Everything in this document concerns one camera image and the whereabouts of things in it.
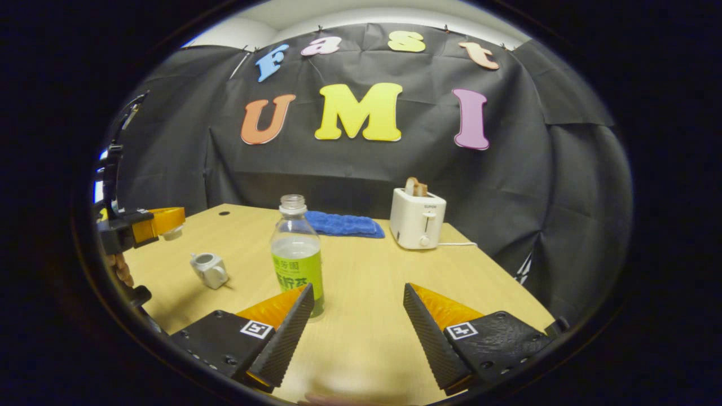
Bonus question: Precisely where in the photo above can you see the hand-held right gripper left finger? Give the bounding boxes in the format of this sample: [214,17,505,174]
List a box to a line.
[169,283,315,394]

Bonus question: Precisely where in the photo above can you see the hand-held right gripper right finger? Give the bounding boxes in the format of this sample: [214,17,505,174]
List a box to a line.
[403,283,556,395]

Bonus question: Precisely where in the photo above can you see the white toaster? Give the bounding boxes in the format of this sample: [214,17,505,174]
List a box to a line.
[390,188,447,250]

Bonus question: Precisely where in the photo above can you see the grey ceramic teacup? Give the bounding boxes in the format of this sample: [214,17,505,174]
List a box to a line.
[190,253,230,290]

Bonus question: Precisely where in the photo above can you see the green label water bottle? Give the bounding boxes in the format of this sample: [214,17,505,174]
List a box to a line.
[270,195,325,319]

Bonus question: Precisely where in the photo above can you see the computer monitor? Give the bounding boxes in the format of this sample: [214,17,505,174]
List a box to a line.
[93,148,109,204]

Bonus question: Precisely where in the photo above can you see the blue towel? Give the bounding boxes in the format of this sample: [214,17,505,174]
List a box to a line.
[305,210,386,239]

